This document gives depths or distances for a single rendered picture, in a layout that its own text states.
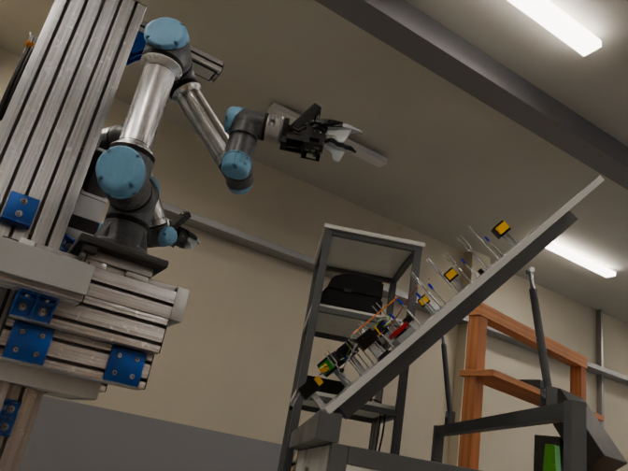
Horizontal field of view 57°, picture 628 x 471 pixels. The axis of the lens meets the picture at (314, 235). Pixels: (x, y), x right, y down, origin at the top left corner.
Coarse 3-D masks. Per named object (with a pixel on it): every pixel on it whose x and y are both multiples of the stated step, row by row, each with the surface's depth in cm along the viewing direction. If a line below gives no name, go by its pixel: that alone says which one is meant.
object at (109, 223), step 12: (108, 216) 152; (120, 216) 151; (108, 228) 150; (120, 228) 149; (132, 228) 151; (144, 228) 155; (108, 240) 147; (120, 240) 147; (132, 240) 149; (144, 240) 154; (144, 252) 152
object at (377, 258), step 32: (320, 256) 316; (352, 256) 315; (384, 256) 306; (416, 256) 283; (320, 288) 273; (416, 288) 277; (320, 320) 296; (352, 320) 284; (384, 320) 271; (288, 416) 304; (352, 416) 307; (288, 448) 246
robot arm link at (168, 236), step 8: (112, 128) 215; (120, 128) 214; (112, 136) 213; (152, 176) 219; (160, 200) 222; (160, 208) 221; (152, 216) 219; (160, 216) 221; (152, 224) 220; (160, 224) 221; (152, 232) 221; (160, 232) 220; (168, 232) 221; (176, 232) 224; (152, 240) 223; (160, 240) 221; (168, 240) 221; (176, 240) 224
